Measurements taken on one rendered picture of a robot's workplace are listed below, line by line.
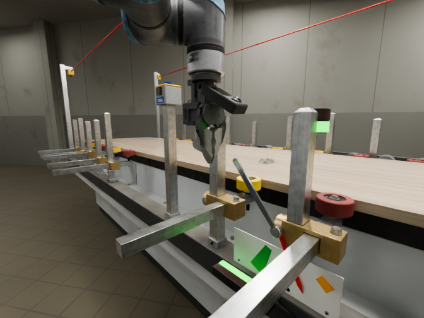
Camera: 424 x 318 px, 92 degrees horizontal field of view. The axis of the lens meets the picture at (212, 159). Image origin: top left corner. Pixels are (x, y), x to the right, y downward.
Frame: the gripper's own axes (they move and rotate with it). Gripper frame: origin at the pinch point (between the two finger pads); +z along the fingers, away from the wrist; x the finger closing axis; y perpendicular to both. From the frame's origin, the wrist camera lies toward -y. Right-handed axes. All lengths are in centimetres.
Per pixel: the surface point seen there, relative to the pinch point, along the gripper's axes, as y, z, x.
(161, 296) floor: 67, 99, -20
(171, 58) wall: 351, -146, -219
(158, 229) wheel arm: 0.5, 13.6, 15.3
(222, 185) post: 4.1, 9.7, -8.2
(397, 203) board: -33.9, 9.3, -26.5
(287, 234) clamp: -18.2, 15.1, -5.4
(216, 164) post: 4.7, 3.1, -6.1
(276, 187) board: -5.8, 10.9, -22.4
